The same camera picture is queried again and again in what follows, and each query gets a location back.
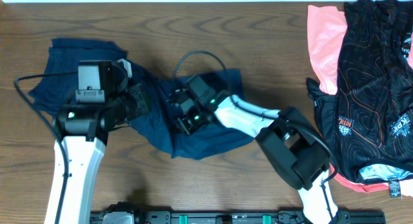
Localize navy blue shorts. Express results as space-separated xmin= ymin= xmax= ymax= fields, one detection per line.
xmin=129 ymin=63 xmax=254 ymax=159

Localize pink garment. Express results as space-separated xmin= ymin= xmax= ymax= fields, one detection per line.
xmin=307 ymin=5 xmax=412 ymax=197

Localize folded navy shorts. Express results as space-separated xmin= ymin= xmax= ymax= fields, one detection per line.
xmin=29 ymin=38 xmax=128 ymax=116

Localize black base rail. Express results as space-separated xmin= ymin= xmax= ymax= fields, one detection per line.
xmin=85 ymin=202 xmax=387 ymax=224

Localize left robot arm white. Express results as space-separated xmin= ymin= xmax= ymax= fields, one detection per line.
xmin=45 ymin=83 xmax=150 ymax=223

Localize black patterned shirt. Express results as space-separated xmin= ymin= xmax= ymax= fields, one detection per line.
xmin=307 ymin=0 xmax=412 ymax=185

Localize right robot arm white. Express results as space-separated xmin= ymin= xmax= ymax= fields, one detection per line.
xmin=168 ymin=88 xmax=339 ymax=223

